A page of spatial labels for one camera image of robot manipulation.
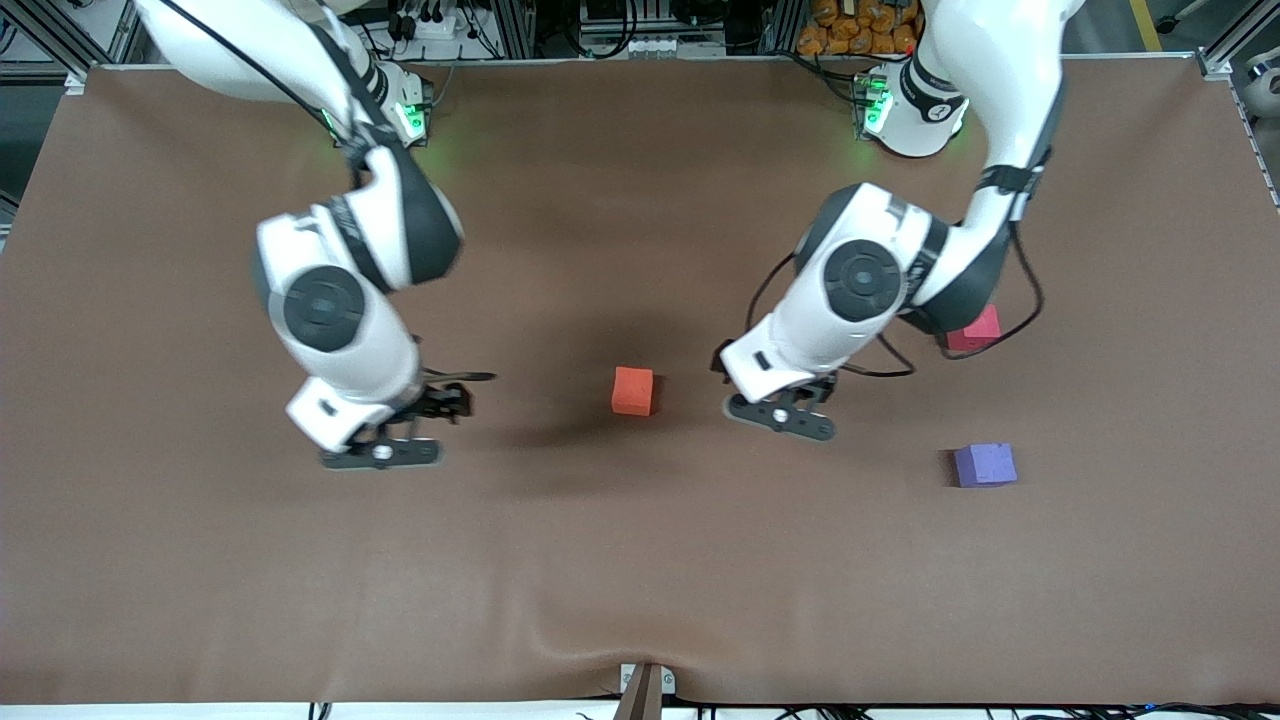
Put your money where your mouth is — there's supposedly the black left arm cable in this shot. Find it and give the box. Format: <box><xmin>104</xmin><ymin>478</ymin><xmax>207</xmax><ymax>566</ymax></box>
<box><xmin>745</xmin><ymin>170</ymin><xmax>1047</xmax><ymax>381</ymax></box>

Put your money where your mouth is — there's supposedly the red foam block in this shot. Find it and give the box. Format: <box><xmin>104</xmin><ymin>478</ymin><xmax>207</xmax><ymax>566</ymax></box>
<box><xmin>945</xmin><ymin>303</ymin><xmax>1002</xmax><ymax>353</ymax></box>

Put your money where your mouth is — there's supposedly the white power strip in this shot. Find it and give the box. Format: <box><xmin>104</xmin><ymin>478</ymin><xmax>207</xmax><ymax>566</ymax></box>
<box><xmin>398</xmin><ymin>8</ymin><xmax>473</xmax><ymax>43</ymax></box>

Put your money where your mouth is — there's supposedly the brown table mat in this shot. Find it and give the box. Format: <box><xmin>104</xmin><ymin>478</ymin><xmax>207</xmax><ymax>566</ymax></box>
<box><xmin>0</xmin><ymin>55</ymin><xmax>1280</xmax><ymax>706</ymax></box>

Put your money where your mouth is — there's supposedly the purple foam block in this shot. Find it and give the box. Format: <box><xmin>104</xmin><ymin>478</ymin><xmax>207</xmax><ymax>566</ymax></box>
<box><xmin>952</xmin><ymin>443</ymin><xmax>1019</xmax><ymax>489</ymax></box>

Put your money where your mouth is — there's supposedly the orange foam block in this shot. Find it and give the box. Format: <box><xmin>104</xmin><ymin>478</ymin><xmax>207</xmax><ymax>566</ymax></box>
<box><xmin>611</xmin><ymin>366</ymin><xmax>655</xmax><ymax>417</ymax></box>

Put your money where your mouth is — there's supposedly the grey metal table clamp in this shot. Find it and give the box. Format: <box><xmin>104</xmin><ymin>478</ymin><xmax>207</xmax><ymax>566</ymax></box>
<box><xmin>619</xmin><ymin>662</ymin><xmax>677</xmax><ymax>720</ymax></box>

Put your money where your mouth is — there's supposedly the aluminium frame profile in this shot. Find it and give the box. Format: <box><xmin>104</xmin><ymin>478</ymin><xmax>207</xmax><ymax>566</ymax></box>
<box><xmin>0</xmin><ymin>0</ymin><xmax>93</xmax><ymax>96</ymax></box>
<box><xmin>1197</xmin><ymin>0</ymin><xmax>1280</xmax><ymax>81</ymax></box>

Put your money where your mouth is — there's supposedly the bag of orange items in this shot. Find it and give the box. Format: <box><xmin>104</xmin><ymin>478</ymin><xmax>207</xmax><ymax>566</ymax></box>
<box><xmin>797</xmin><ymin>0</ymin><xmax>931</xmax><ymax>58</ymax></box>

